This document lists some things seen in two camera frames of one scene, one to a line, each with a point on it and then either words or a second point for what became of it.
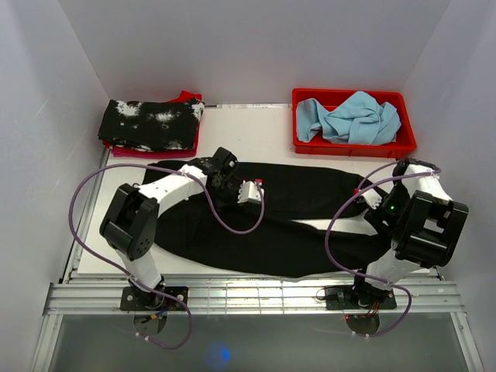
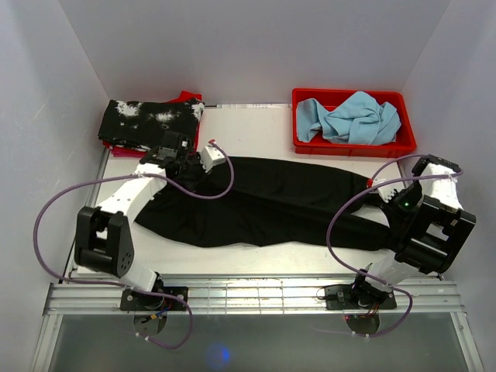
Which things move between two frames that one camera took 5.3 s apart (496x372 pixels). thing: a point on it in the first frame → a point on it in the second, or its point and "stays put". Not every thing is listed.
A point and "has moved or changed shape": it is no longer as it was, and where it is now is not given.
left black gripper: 234,199 → 197,160
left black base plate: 129,302 stays put
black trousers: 258,238 has moved or changed shape
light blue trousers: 362,120 stays put
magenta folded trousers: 127,153 stays put
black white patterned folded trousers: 151,126 stays put
